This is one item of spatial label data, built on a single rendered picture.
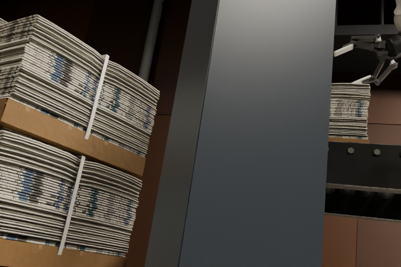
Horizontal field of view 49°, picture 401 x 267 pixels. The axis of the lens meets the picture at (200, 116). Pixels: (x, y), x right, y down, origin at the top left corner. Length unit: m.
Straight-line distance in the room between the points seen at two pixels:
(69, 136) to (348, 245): 3.69
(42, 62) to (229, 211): 0.49
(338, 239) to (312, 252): 3.74
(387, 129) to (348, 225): 1.00
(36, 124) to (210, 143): 0.39
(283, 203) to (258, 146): 0.08
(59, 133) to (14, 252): 0.23
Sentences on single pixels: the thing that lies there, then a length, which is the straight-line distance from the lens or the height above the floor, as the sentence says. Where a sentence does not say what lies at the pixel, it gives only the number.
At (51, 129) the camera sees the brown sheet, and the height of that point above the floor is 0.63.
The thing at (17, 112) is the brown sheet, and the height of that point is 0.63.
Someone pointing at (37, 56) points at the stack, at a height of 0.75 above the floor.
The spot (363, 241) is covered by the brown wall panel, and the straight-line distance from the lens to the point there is 4.39.
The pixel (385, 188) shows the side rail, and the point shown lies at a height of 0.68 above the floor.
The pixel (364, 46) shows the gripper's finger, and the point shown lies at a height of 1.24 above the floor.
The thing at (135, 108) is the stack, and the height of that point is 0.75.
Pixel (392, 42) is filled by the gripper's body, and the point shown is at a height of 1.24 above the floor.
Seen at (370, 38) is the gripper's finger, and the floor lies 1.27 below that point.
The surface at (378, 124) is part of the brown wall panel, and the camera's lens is 4.65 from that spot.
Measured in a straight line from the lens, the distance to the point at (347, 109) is 1.44.
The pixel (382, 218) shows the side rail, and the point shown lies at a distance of 1.74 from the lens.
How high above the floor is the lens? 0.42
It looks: 19 degrees up
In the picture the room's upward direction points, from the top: 9 degrees clockwise
